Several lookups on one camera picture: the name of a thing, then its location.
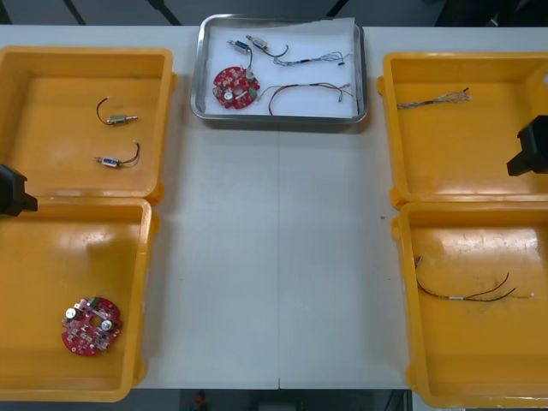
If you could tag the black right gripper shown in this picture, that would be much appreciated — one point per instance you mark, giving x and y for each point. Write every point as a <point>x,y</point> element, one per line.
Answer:
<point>537,145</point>

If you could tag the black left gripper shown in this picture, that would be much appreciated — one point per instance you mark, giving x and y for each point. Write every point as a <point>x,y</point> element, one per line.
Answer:
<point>10,192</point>

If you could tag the round red circuit board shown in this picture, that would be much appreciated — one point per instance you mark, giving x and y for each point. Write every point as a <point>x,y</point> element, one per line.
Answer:
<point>81,338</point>
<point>222,79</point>

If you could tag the steel tray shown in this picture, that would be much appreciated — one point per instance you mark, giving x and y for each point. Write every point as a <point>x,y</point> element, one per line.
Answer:
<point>278,119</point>

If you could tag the blue label metal solenoid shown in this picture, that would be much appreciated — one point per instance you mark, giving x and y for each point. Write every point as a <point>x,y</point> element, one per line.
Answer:
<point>240,45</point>
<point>109,160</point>

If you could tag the white label metal solenoid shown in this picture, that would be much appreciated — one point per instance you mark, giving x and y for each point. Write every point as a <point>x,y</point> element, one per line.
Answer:
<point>259,43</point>

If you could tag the yellow-orange plastic bin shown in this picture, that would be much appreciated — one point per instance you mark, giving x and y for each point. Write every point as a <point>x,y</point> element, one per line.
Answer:
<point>34,364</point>
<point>471,342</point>
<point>449,141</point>
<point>43,171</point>

